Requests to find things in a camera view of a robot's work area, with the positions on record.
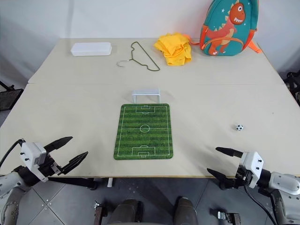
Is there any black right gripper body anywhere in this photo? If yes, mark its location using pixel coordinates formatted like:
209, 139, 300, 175
233, 164, 251, 188

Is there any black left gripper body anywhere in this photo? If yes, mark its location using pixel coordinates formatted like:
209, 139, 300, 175
35, 152, 63, 179

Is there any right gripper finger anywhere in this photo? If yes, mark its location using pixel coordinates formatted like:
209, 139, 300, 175
206, 168, 236, 190
215, 147, 244, 159

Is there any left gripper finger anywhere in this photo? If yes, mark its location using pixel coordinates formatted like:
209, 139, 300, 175
57, 151, 89, 176
44, 136, 74, 153

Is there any green soccer field mat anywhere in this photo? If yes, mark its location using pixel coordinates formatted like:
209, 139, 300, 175
113, 103, 175, 161

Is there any metal caster wheel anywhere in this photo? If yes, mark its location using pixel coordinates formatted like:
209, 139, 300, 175
93, 200, 109, 225
217, 210, 241, 225

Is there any dark rounded shape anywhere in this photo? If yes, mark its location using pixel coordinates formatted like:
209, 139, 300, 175
110, 199, 144, 225
172, 196, 200, 225

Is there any black mesh stand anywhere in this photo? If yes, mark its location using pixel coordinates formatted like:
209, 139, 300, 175
0, 81, 23, 112

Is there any white plastic lidded box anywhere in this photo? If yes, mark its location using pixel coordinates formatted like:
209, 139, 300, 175
70, 42, 113, 57

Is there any white miniature goal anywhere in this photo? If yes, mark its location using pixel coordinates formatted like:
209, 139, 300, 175
131, 88, 162, 104

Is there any yellow crumpled cloth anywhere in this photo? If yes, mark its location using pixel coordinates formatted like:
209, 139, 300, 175
153, 32, 193, 67

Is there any teal dinosaur backpack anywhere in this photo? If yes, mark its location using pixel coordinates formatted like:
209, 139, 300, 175
184, 0, 262, 56

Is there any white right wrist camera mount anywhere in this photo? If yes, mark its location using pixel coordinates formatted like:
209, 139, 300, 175
238, 151, 264, 189

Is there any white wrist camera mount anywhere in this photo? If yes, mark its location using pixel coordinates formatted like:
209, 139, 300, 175
238, 151, 264, 189
20, 142, 49, 183

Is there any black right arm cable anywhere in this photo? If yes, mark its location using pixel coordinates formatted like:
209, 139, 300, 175
243, 184, 278, 225

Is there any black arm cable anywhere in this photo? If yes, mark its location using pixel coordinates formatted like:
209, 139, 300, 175
243, 184, 278, 225
0, 138, 26, 167

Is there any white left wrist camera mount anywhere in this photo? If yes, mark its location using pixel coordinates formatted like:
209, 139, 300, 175
20, 142, 49, 183

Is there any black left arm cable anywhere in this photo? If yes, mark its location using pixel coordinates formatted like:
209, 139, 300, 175
0, 138, 26, 167

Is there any black metal equipment frame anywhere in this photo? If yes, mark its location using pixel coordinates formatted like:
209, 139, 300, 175
283, 71, 300, 105

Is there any olive wire clothes hanger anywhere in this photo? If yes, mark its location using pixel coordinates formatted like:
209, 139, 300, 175
117, 41, 161, 72

